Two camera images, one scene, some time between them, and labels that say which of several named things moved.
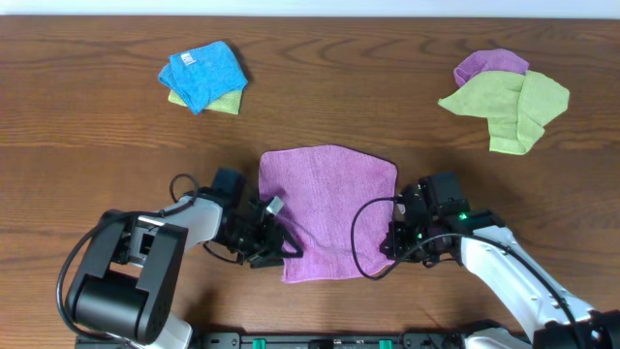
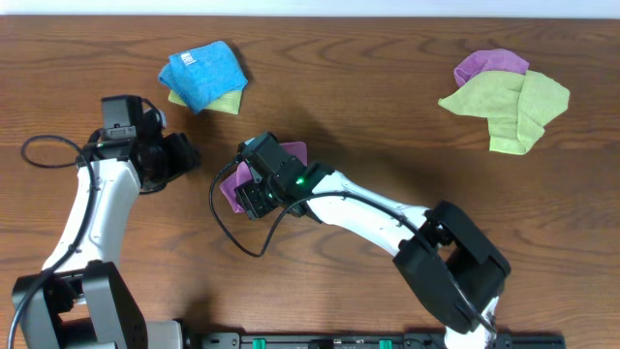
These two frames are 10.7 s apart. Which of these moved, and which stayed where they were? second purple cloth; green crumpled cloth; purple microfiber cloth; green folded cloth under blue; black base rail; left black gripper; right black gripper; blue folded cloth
Moved: right black gripper; left black gripper; purple microfiber cloth
Stayed: blue folded cloth; green crumpled cloth; second purple cloth; green folded cloth under blue; black base rail
